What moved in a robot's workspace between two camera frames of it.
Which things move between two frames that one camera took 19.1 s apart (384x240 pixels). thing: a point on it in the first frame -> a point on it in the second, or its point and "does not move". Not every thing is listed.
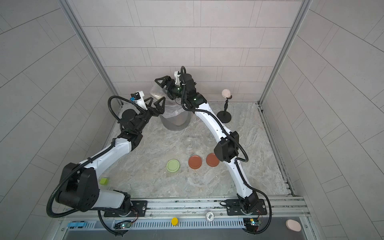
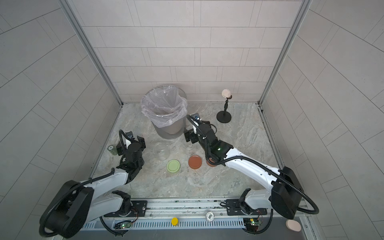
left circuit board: x=122 y=224 does not move
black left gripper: x=156 y=110 -> x=142 y=143
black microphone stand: x=224 y=116 does not move
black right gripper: x=174 y=88 -> x=192 y=134
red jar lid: x=195 y=162 does not move
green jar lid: x=173 y=165 does not move
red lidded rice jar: x=189 y=144 does not move
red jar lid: x=212 y=160 does not move
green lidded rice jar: x=158 y=92 -> x=161 y=151
